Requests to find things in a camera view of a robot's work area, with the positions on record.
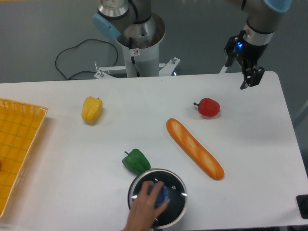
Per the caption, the dark pot with blue handle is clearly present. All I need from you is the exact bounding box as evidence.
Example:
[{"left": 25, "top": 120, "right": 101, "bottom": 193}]
[{"left": 127, "top": 168, "right": 188, "bottom": 229}]

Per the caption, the orange toy baguette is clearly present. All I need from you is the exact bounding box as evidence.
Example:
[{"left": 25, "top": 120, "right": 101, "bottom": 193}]
[{"left": 166, "top": 118, "right": 225, "bottom": 180}]

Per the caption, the person's hand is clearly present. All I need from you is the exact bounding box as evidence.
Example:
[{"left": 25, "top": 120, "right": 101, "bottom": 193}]
[{"left": 123, "top": 181, "right": 170, "bottom": 231}]

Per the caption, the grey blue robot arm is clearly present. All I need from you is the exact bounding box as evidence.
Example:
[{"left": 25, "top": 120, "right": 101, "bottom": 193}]
[{"left": 92, "top": 0, "right": 292, "bottom": 90}]

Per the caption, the black object at table edge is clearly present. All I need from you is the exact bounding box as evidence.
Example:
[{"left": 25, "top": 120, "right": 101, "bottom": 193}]
[{"left": 296, "top": 194, "right": 308, "bottom": 219}]

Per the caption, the green toy bell pepper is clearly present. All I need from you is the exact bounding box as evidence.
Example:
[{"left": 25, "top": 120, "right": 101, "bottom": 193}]
[{"left": 122, "top": 149, "right": 151, "bottom": 175}]

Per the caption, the yellow plastic basket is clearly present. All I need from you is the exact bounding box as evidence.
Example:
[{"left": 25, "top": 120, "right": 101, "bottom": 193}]
[{"left": 0, "top": 98, "right": 48, "bottom": 217}]

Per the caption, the glass lid with blue knob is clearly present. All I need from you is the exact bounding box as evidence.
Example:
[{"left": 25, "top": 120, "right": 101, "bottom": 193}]
[{"left": 128, "top": 168, "right": 188, "bottom": 229}]

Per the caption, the black cable on floor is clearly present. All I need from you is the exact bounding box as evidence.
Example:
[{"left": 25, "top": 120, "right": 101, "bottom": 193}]
[{"left": 55, "top": 38, "right": 118, "bottom": 80}]

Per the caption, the yellow toy bell pepper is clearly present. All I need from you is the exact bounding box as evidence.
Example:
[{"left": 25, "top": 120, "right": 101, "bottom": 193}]
[{"left": 81, "top": 96, "right": 103, "bottom": 124}]

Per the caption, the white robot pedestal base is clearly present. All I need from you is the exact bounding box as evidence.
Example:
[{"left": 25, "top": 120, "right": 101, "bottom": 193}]
[{"left": 93, "top": 13, "right": 180, "bottom": 77}]

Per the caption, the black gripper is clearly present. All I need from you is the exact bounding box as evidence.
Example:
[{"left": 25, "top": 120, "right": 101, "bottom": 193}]
[{"left": 224, "top": 30, "right": 267, "bottom": 90}]

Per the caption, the red toy bell pepper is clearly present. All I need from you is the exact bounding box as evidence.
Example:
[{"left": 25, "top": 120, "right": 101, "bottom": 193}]
[{"left": 193, "top": 98, "right": 220, "bottom": 117}]

